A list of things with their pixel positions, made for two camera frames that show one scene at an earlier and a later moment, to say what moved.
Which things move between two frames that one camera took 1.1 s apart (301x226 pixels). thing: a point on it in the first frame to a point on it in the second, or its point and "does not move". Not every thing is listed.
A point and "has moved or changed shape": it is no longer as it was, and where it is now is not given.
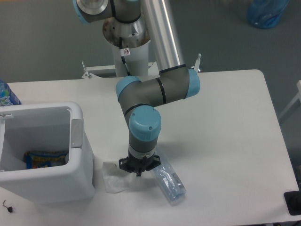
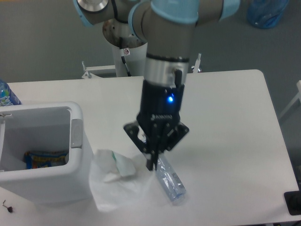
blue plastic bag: x=265 y=14 does not move
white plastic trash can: x=45 y=127 does not move
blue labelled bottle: x=7 y=97 does not move
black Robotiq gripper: x=131 y=164 to x=161 y=106
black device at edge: x=293 y=201 does not move
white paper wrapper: x=115 y=180 has moved or changed shape
